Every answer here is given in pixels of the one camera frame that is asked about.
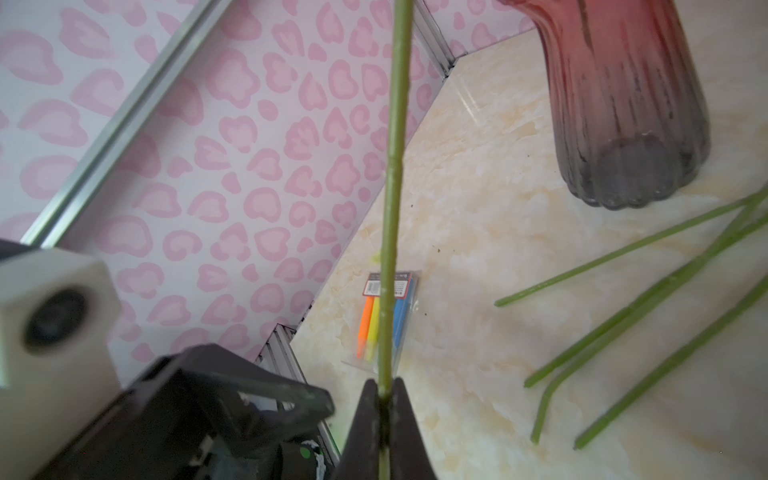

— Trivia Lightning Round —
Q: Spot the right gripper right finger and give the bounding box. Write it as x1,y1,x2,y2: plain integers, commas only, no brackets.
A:
389,378,437,480

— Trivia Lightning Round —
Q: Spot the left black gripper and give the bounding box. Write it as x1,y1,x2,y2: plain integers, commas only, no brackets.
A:
35,344,335,479

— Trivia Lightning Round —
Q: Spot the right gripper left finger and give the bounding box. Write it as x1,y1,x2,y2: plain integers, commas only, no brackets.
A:
333,379,381,480

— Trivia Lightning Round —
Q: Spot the single pink rose stem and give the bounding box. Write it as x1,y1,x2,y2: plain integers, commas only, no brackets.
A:
378,0,413,479

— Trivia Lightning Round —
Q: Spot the red glass vase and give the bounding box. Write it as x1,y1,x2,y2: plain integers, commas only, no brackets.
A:
509,0,711,210

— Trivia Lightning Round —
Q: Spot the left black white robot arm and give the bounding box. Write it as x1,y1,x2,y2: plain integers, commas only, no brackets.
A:
33,344,334,479

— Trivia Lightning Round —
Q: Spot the pack of coloured markers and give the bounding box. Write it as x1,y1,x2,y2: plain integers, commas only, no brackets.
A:
343,269,421,376

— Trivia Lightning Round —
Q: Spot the pile of pink roses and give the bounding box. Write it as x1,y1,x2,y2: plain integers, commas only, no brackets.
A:
494,187,767,450

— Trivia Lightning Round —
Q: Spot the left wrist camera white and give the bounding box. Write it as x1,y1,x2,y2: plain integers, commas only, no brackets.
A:
1,241,122,479

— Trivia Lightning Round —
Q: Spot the diagonal aluminium frame bar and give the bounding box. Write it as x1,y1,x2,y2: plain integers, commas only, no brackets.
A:
21,0,232,248

